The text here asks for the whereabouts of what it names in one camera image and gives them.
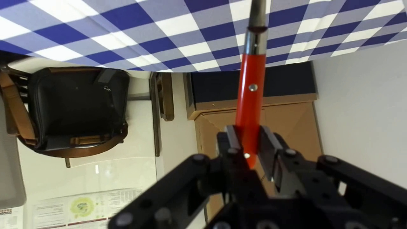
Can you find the white printed paper sheet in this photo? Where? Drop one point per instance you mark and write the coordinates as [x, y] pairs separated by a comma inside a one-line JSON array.
[[81, 208]]

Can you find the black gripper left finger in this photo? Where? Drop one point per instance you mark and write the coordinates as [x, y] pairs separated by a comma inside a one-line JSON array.
[[231, 146]]

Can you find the grey flat panel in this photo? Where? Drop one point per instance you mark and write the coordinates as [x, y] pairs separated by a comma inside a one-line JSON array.
[[9, 160]]

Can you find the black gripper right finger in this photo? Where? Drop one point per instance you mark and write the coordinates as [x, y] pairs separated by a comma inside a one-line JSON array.
[[274, 154]]

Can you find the large brown cardboard box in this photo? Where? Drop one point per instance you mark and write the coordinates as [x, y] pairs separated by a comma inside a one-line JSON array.
[[293, 122]]

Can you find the brown wooden slat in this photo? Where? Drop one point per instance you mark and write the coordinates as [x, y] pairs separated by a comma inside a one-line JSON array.
[[163, 97]]

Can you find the black seat wooden chair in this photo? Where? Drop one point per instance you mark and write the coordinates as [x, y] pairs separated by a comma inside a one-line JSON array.
[[77, 106]]

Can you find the blue white checked tablecloth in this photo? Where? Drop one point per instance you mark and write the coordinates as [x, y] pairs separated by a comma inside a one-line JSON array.
[[128, 29]]

